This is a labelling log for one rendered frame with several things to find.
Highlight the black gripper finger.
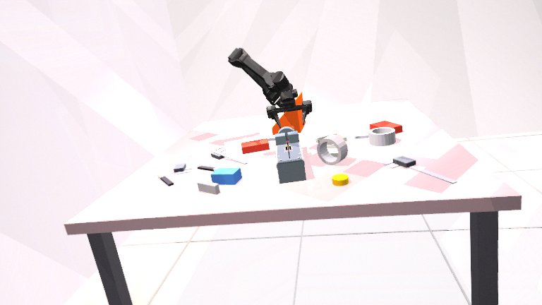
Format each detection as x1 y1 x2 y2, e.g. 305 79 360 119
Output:
302 105 310 125
270 110 281 128

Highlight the blue block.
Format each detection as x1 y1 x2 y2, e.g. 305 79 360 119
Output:
211 167 242 185

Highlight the yellow short cylinder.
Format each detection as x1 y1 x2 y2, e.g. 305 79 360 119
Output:
332 174 349 186

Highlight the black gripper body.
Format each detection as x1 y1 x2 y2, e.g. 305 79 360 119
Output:
266 100 313 119

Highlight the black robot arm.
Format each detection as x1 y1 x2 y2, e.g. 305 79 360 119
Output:
228 48 298 107

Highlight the grey hollow cylinder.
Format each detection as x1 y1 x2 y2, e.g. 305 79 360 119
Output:
317 135 348 165
368 127 396 146

